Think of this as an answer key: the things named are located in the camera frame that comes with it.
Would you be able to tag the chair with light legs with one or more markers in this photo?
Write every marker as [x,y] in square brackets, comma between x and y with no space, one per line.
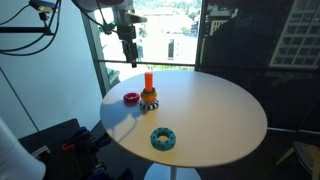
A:
[305,156]

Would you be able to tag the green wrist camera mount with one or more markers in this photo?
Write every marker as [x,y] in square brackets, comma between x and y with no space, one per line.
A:
[107,28]

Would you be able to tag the blue orange clamps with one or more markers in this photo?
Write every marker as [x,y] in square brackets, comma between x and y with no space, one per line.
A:
[80,143]

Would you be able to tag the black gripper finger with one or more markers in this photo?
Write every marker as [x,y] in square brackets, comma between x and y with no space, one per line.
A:
[126,50]
[134,55]

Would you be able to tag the metal window railing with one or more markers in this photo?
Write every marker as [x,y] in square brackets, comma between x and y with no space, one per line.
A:
[166,63]

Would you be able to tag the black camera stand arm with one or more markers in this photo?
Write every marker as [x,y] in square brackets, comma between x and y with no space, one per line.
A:
[23,30]

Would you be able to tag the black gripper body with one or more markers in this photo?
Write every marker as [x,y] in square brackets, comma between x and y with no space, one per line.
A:
[126,33]

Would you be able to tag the black robot mounting stand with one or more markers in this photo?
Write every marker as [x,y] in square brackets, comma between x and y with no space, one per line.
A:
[50,136]

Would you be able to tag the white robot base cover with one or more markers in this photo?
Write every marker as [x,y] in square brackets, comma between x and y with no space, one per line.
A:
[16,156]

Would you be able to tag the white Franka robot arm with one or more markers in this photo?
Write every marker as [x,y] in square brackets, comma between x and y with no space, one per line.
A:
[110,5]

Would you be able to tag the window frame post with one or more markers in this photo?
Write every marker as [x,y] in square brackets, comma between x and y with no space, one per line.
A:
[100,73]

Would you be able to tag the camera on stand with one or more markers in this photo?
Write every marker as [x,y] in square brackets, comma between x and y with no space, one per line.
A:
[42,5]

